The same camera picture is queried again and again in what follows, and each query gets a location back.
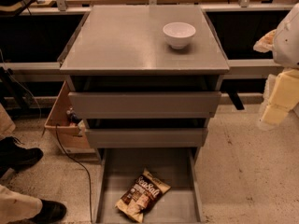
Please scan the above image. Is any black floor cable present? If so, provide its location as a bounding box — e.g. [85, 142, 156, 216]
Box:
[54, 124, 93, 224]

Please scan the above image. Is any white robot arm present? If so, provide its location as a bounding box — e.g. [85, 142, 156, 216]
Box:
[253, 4, 299, 131]

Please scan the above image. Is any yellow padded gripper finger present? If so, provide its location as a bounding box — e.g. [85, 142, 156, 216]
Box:
[257, 69, 299, 131]
[253, 29, 276, 53]

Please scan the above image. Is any black shoe lower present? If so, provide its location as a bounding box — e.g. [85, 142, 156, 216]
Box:
[30, 200, 66, 224]

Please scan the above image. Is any grey metal rail frame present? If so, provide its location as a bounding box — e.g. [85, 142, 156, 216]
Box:
[0, 59, 283, 82]

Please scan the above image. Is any grey drawer cabinet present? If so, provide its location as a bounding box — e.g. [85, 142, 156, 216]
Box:
[56, 5, 231, 151]

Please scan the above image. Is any grey open bottom drawer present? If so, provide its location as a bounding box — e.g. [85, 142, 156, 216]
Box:
[94, 148, 204, 224]

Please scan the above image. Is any grey middle drawer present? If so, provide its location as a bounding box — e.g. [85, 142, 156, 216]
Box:
[86, 128, 207, 148]

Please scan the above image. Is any white ceramic bowl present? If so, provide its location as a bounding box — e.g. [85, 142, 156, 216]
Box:
[163, 22, 196, 49]

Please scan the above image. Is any brown sea salt chip bag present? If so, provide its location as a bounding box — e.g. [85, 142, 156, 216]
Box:
[115, 169, 171, 223]

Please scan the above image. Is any cardboard box on floor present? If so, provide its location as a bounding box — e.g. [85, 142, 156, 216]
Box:
[45, 82, 94, 154]

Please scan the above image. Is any black shoe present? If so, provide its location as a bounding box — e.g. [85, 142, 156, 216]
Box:
[0, 136, 43, 171]
[30, 200, 66, 224]

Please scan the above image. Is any bottle in cardboard box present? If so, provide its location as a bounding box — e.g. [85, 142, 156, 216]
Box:
[66, 107, 81, 125]

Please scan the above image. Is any black shoe upper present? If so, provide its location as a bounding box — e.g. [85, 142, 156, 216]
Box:
[0, 136, 43, 171]

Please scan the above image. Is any grey top drawer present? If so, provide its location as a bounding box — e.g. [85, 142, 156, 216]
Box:
[68, 91, 221, 119]

